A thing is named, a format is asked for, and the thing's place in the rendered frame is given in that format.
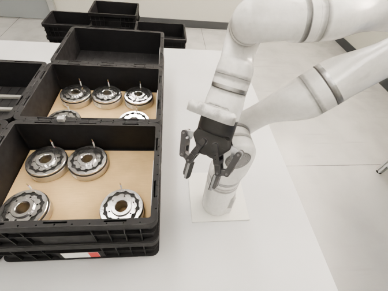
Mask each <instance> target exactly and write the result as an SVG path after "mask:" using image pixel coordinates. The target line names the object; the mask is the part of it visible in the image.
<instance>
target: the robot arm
mask: <svg viewBox="0 0 388 291"><path fill-rule="evenodd" d="M369 31H379V32H388V0H243V1H242V2H240V3H239V4H238V6H237V7H236V8H235V10H234V12H233V14H232V16H231V18H230V20H229V24H228V26H227V31H226V35H225V40H224V43H223V48H222V53H221V57H220V60H219V62H218V65H217V68H216V70H215V74H214V77H213V80H212V83H211V87H210V90H209V92H208V94H207V97H206V100H205V102H201V101H198V100H194V99H191V100H190V101H189V102H188V106H187V108H186V109H187V110H189V111H191V112H193V113H196V114H199V115H201V116H200V120H199V124H198V127H197V129H196V130H195V131H193V130H190V129H184V130H182V131H181V140H180V153H179V155H180V156H181V157H183V158H184V159H185V160H186V163H185V167H184V170H183V175H184V178H186V179H188V178H189V177H190V176H191V173H192V169H193V166H194V163H195V162H194V160H195V159H196V157H197V156H198V155H199V154H202V155H207V156H208V157H209V158H211V159H213V160H212V161H211V163H210V167H209V170H208V174H207V180H206V185H205V189H204V193H203V199H202V205H203V208H204V209H205V211H207V212H208V213H209V214H211V215H213V216H221V215H223V214H225V213H228V214H229V213H230V211H231V209H232V206H233V204H234V201H235V199H236V190H237V188H238V185H239V183H240V181H241V179H242V178H244V177H245V175H246V174H247V172H248V170H249V168H250V167H251V165H252V163H253V161H254V159H255V156H256V148H255V145H254V143H253V140H252V138H251V134H252V133H253V132H254V131H256V130H258V129H260V128H262V127H264V126H266V125H268V124H272V123H275V122H282V121H299V120H308V119H311V118H315V117H317V116H319V115H321V114H323V113H325V112H327V111H328V110H330V109H332V108H333V107H336V106H338V105H339V104H341V103H342V102H344V101H346V100H347V99H349V98H351V97H352V96H354V95H356V94H358V93H360V92H361V91H364V90H365V89H367V88H369V87H371V86H373V85H375V84H377V83H379V82H381V81H382V80H384V79H386V78H388V38H386V39H383V40H381V41H380V42H377V43H375V44H372V45H370V46H367V47H364V48H361V49H358V50H354V51H350V52H348V53H344V54H340V55H337V56H335V57H332V58H329V59H326V60H324V61H322V62H320V63H318V64H316V65H315V66H313V67H312V68H310V69H308V70H307V71H306V72H304V73H303V74H301V75H299V76H298V77H296V78H295V79H294V80H292V81H291V82H289V83H288V84H287V85H285V86H283V87H282V88H280V89H279V90H277V91H275V92H274V93H272V94H271V95H269V96H267V97H266V98H264V99H262V100H261V101H259V102H257V103H256V104H254V105H252V106H250V107H249V108H247V109H245V110H243V107H244V102H245V97H246V95H247V92H248V88H249V86H250V83H251V80H252V76H253V70H254V68H253V62H254V59H255V56H256V53H257V50H258V47H259V44H260V43H265V42H279V41H286V42H289V43H308V42H325V41H331V40H337V39H341V38H344V37H347V36H350V35H354V34H356V33H360V32H369ZM193 137H194V139H195V143H196V146H195V147H194V149H193V150H192V151H191V153H189V146H190V140H191V139H192V138H193Z"/></svg>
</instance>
